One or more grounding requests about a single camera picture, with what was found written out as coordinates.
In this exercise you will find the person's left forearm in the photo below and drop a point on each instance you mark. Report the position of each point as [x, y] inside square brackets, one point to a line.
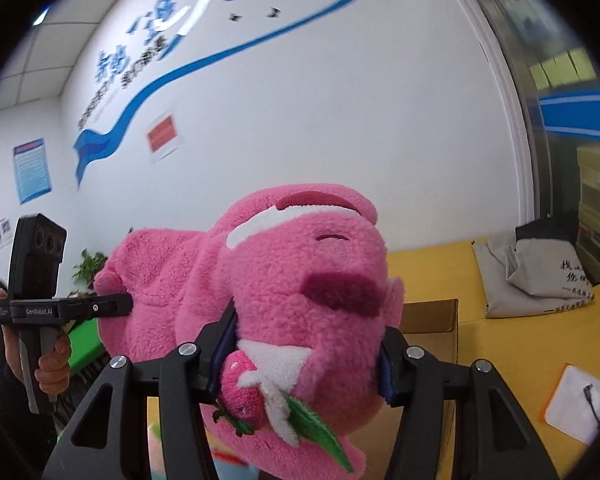
[15, 420]

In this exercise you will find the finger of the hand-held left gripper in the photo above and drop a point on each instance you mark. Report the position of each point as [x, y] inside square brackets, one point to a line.
[112, 306]

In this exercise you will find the glass window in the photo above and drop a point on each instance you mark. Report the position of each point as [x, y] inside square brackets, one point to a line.
[555, 85]

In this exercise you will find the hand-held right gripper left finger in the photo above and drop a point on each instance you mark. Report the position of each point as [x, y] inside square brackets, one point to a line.
[217, 357]

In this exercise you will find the green box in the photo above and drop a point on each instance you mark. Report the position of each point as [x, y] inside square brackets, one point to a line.
[85, 345]

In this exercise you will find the green potted plant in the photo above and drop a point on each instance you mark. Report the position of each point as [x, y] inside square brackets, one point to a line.
[89, 267]

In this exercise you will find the grey tote bag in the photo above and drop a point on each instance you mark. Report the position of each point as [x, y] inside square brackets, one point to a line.
[525, 285]

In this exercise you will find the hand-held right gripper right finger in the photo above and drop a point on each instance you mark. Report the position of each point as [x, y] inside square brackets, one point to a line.
[385, 377]

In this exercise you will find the person's left hand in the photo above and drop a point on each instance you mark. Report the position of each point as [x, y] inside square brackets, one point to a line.
[52, 365]

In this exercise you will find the pink plush bear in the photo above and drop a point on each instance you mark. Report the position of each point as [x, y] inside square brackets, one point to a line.
[290, 270]

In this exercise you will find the blue wall decal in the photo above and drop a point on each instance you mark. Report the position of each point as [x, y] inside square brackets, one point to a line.
[130, 105]

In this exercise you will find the cardboard box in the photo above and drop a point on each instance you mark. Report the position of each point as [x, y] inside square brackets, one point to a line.
[430, 320]

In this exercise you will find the red wall sign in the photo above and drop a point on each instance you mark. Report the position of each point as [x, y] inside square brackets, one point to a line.
[164, 136]

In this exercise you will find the blue wall poster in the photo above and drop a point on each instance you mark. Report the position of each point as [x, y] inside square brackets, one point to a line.
[31, 170]

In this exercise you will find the white paper with clip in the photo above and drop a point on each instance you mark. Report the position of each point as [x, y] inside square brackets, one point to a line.
[570, 410]

